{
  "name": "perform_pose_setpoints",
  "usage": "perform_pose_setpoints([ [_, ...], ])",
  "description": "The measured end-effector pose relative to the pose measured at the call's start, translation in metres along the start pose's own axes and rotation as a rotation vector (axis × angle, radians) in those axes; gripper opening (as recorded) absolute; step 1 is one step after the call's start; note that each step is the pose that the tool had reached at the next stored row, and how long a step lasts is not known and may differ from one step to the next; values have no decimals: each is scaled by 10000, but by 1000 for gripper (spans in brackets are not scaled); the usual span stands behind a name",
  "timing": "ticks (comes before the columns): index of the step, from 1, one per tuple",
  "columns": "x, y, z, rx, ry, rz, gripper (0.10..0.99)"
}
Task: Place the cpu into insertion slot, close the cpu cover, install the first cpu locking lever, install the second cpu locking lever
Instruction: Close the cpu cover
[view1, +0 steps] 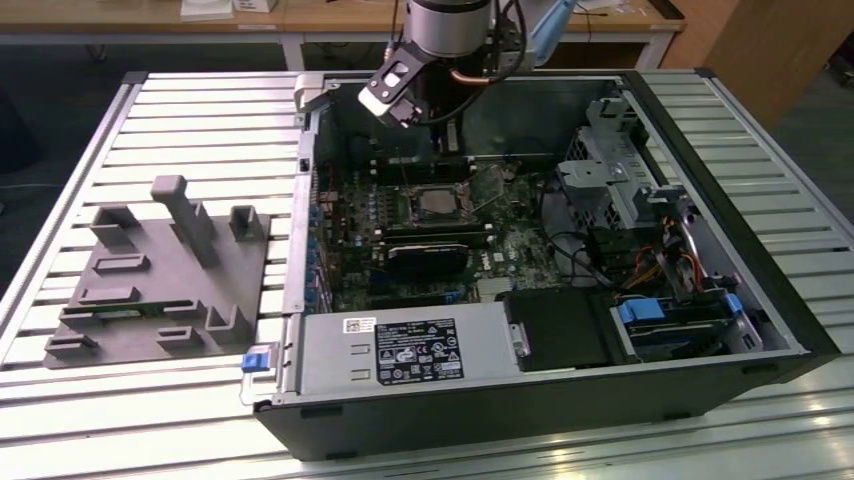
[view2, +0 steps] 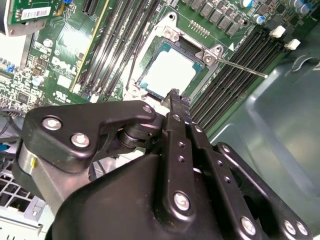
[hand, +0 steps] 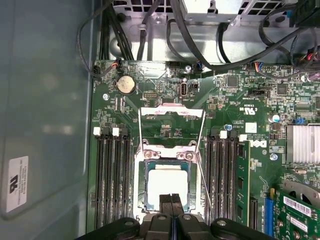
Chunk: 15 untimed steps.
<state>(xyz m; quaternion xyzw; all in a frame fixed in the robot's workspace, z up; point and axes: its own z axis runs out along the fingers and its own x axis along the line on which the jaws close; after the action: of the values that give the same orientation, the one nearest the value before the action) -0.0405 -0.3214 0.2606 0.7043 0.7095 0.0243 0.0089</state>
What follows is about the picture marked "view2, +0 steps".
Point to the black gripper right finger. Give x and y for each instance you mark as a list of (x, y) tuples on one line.
[(225, 175)]

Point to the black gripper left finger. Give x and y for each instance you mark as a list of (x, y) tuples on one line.
[(75, 125)]

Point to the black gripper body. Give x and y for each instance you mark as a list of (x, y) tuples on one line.
[(112, 212)]

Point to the metal socket cover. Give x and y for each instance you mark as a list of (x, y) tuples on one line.
[(155, 98)]

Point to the silver CPU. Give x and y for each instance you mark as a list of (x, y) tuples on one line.
[(170, 70)]

